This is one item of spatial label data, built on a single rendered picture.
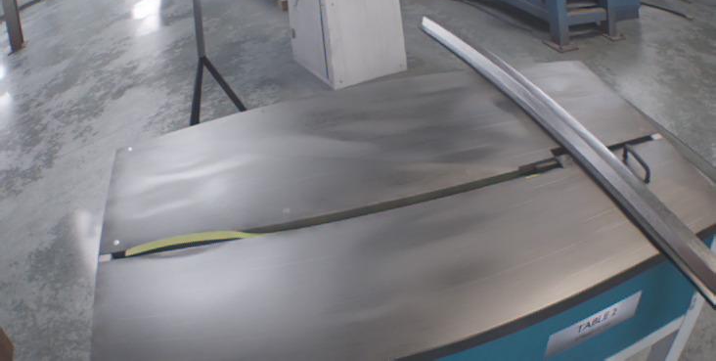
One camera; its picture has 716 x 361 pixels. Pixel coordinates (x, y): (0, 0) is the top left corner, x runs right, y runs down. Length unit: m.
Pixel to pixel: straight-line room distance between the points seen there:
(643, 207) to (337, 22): 2.11
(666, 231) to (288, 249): 0.47
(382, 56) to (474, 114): 1.91
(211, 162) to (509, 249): 0.44
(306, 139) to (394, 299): 0.34
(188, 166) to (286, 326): 0.37
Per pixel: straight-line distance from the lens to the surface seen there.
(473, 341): 0.61
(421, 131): 0.91
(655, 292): 0.79
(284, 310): 0.65
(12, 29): 7.04
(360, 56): 2.79
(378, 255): 0.71
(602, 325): 0.74
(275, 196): 0.82
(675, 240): 0.72
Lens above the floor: 1.18
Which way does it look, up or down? 32 degrees down
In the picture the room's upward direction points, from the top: 6 degrees counter-clockwise
